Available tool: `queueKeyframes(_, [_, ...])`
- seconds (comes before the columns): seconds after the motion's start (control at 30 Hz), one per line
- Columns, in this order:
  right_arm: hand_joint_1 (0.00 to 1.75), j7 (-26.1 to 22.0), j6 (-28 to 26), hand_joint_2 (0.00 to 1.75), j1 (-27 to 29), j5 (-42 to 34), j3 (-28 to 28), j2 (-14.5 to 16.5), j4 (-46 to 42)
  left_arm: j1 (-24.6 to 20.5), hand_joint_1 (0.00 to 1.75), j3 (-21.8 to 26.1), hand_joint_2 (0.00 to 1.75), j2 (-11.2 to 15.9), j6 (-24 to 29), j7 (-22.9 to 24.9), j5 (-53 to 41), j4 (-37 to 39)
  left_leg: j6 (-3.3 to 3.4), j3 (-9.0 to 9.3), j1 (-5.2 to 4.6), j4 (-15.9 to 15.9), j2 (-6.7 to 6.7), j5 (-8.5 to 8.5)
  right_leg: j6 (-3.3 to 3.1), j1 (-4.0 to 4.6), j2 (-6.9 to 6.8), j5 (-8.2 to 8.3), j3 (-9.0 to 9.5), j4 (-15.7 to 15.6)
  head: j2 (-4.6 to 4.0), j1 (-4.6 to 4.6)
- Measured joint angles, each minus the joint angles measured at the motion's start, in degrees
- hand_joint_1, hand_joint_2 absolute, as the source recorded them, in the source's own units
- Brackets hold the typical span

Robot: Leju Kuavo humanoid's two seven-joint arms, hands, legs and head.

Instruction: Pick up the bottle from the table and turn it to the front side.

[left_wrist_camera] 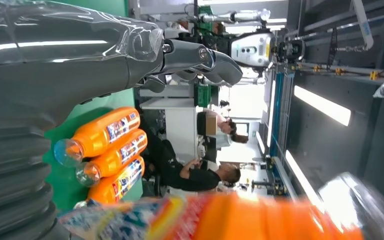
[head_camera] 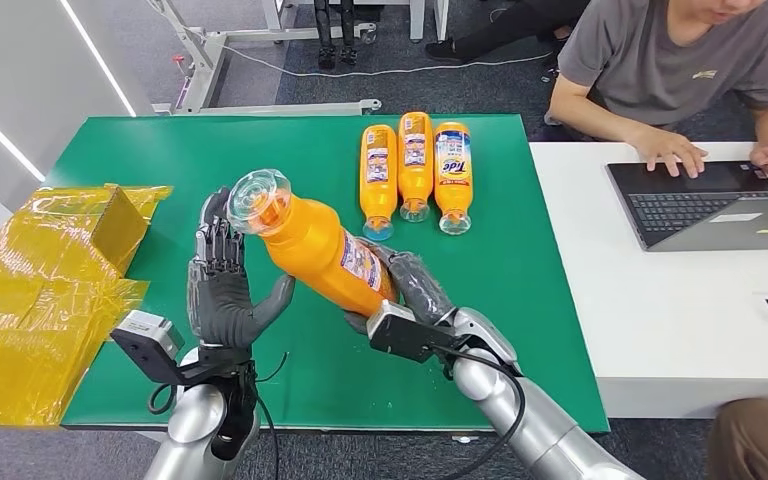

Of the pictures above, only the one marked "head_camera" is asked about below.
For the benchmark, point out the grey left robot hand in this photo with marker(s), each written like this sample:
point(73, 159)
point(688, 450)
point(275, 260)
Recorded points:
point(222, 305)

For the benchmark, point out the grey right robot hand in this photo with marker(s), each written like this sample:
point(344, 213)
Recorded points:
point(417, 285)

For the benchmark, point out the orange detergent bottle clear cap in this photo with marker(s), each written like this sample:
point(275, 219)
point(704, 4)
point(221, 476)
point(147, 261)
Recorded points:
point(416, 181)
point(311, 245)

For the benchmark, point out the person's right forearm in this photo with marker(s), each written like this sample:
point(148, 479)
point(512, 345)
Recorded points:
point(589, 114)

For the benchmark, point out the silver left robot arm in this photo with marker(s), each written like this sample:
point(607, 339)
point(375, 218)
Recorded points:
point(195, 417)

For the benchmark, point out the orange detergent bottle blue cap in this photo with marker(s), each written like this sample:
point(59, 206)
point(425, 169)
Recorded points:
point(378, 197)

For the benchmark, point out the orange Tide bottle clear cap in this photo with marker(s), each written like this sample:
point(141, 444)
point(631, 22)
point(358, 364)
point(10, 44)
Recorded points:
point(453, 194)

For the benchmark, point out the yellow film wrapped cardboard box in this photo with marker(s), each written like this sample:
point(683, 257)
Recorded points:
point(33, 318)

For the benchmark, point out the small red knob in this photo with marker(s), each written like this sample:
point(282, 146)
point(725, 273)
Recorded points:
point(178, 59)

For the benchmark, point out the person's legs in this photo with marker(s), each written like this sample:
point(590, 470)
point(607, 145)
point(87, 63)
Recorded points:
point(490, 36)

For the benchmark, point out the white desk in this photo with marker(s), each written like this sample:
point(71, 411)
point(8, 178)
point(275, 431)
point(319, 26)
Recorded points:
point(675, 318)

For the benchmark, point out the black robot legs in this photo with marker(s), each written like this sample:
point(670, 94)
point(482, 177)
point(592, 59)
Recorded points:
point(328, 40)

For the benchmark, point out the white table leg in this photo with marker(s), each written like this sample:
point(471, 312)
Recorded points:
point(417, 20)

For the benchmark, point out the dark grey laptop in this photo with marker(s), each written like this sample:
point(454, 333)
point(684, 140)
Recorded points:
point(682, 206)

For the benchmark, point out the person's right hand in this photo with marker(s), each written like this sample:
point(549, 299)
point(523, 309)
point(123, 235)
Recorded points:
point(672, 151)

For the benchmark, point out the person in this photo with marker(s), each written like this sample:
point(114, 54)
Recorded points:
point(662, 66)

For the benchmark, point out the brown fabric object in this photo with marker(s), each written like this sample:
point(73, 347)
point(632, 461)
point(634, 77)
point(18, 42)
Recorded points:
point(762, 444)

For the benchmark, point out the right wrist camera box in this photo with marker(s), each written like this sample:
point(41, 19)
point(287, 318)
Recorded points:
point(404, 334)

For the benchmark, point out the white metal stand frame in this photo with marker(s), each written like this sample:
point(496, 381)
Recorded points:
point(202, 60)

